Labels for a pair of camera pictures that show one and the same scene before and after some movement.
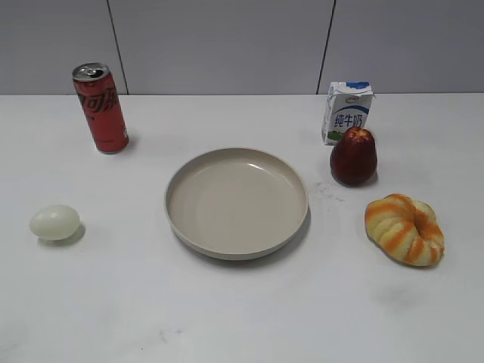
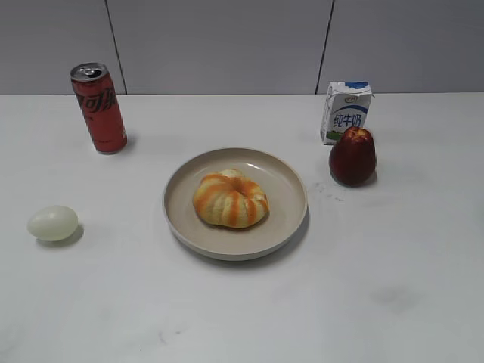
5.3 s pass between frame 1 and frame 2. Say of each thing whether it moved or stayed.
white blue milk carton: stayed
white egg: stayed
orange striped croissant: moved
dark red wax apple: stayed
